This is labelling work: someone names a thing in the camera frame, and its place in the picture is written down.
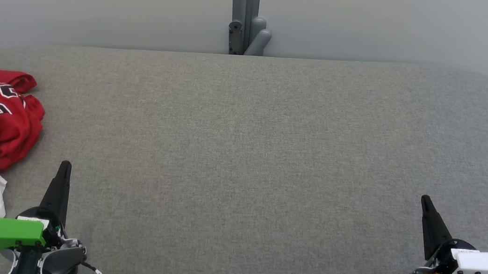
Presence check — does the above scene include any grey fabric sofa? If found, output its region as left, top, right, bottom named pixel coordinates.
left=0, top=7, right=488, bottom=274

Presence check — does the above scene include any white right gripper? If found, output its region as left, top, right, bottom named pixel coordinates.
left=411, top=195, right=488, bottom=274

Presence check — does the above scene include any grey rounded tube foot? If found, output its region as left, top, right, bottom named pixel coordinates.
left=244, top=15, right=274, bottom=59

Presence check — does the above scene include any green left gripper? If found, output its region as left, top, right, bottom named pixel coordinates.
left=0, top=152, right=76, bottom=274

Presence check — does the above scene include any dark grey post bracket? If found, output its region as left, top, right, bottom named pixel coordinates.
left=225, top=19, right=246, bottom=56

